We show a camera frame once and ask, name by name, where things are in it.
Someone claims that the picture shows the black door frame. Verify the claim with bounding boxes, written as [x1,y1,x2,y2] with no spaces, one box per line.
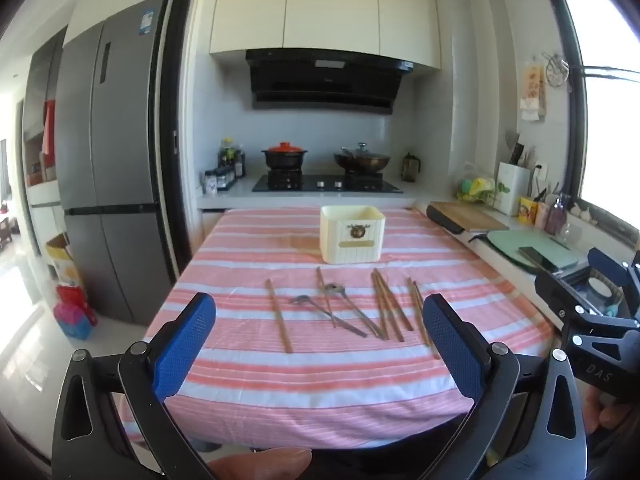
[159,0,203,283]

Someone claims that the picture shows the purple soap pump bottle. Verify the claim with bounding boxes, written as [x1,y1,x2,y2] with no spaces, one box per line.
[544,192,568,236]

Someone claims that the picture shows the hanging metal wire rack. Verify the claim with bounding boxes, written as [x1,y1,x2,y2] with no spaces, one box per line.
[542,51,571,88]

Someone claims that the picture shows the black clay pot red lid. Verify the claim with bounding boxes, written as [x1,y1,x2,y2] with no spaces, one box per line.
[261,142,309,171]

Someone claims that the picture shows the person's left hand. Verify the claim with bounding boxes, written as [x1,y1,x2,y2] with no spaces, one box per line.
[207,447,314,480]

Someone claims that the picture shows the brown wooden chopstick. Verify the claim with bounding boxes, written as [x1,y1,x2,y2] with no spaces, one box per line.
[373,268,406,343]
[265,279,294,355]
[315,266,337,329]
[371,272,389,342]
[406,277,432,348]
[377,271,415,333]
[412,281,442,361]

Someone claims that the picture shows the black frame window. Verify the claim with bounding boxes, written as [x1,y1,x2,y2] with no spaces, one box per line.
[540,0,640,261]

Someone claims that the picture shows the pink white striped tablecloth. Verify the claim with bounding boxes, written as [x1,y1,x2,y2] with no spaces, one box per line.
[117,206,556,453]

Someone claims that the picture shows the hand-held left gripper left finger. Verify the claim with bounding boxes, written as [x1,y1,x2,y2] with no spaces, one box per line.
[52,292,217,480]

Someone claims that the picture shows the cream ribbed utensil box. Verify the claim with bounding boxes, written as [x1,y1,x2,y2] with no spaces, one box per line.
[320,205,387,265]

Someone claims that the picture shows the black range hood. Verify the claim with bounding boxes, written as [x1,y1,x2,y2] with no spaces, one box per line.
[245,49,415,116]

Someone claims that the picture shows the hanging red cloth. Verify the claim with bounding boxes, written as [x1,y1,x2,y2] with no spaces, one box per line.
[42,100,57,156]

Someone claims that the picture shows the plastic bag of produce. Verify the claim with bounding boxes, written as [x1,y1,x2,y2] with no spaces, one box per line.
[455,162,497,204]

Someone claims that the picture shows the hanging printed paper bag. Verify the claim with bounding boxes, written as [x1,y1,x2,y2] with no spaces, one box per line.
[520,60,547,122]

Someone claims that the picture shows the wok with glass lid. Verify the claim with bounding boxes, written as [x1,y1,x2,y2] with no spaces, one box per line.
[333,142,392,173]

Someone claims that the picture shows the wooden cutting board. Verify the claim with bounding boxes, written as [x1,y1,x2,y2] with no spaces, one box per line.
[429,201,510,233]

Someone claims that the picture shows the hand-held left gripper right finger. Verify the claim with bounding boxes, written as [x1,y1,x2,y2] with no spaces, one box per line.
[422,293,588,480]

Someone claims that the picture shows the red box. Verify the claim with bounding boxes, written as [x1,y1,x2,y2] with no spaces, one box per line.
[56,285,98,326]

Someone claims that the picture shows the steel spoon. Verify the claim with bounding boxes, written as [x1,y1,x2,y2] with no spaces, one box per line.
[324,283,385,340]
[290,294,370,338]

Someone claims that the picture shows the grey storage cabinet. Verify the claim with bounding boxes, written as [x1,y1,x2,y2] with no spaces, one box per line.
[20,27,68,261]

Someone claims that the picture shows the black glass gas stove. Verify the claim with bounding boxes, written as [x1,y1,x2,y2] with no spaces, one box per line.
[251,172,403,195]

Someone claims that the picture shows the white knife holder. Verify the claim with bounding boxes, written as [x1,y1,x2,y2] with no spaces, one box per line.
[495,161,531,217]

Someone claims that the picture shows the green cutting board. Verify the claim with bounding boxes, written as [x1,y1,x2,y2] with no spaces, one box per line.
[487,229,583,273]

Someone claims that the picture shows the pink toy basket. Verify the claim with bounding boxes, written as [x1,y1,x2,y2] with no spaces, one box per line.
[54,302,93,341]

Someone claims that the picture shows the cardboard box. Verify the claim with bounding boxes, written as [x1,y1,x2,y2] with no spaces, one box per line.
[46,232,83,291]

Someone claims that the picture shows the dark glass pitcher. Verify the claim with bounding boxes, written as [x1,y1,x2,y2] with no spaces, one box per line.
[401,152,422,183]

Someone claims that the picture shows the grey refrigerator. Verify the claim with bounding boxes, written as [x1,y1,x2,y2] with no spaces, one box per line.
[54,0,176,326]

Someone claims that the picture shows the person's right hand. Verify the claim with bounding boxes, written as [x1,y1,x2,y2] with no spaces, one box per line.
[583,391,640,437]

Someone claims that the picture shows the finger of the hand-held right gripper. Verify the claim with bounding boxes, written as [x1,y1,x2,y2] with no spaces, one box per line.
[535,271,640,361]
[588,246,640,311]

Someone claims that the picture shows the white wall cabinet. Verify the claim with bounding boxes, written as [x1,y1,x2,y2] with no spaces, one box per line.
[209,0,442,71]

